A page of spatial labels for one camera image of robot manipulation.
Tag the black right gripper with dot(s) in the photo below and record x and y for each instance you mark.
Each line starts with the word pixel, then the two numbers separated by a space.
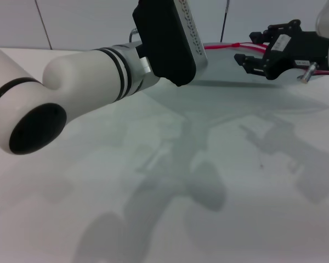
pixel 304 52

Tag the red zipper slider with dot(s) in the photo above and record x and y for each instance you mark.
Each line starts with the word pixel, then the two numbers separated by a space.
pixel 235 44

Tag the clear document bag red zipper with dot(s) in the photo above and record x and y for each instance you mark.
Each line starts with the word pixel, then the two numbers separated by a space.
pixel 224 65

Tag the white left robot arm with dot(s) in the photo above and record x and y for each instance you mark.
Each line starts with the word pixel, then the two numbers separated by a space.
pixel 85 74

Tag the black vertical pole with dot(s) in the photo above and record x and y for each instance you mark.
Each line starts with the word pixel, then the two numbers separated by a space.
pixel 224 22

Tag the silver metal connector plug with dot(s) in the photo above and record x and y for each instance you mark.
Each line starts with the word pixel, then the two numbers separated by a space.
pixel 308 72

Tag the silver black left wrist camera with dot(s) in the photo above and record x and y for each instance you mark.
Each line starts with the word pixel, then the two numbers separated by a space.
pixel 167 41

